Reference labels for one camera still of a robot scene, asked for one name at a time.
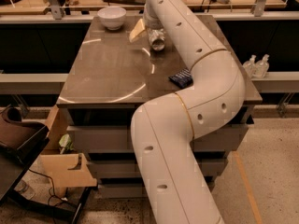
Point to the dark brown tray cart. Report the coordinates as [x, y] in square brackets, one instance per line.
[20, 144]

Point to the grey drawer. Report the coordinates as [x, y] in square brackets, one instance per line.
[137, 190]
[129, 168]
[106, 139]

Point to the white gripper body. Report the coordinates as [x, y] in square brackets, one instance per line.
[151, 22]

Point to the beige cardboard piece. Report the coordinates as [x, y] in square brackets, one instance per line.
[66, 170]

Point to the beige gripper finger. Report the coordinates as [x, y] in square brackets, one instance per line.
[139, 31]

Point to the white ceramic bowl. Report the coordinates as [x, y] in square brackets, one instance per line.
[112, 18]

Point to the right clear pump bottle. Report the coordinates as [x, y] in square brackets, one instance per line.
[261, 67]

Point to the middle grey drawer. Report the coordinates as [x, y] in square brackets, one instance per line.
[129, 168]

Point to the clear pump bottle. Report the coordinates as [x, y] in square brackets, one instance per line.
[249, 65]
[261, 67]

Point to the left clear pump bottle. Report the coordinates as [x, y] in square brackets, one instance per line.
[249, 65]

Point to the green white small packet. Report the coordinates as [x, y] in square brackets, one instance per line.
[65, 143]

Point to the top grey drawer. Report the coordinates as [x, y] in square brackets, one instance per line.
[106, 139]

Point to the silver green 7up can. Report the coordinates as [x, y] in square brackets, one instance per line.
[156, 39]

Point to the dark blue snack packet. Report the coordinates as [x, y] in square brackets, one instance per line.
[182, 78]

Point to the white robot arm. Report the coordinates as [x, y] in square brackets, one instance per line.
[163, 128]

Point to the bottom grey drawer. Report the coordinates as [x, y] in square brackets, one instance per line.
[137, 190]

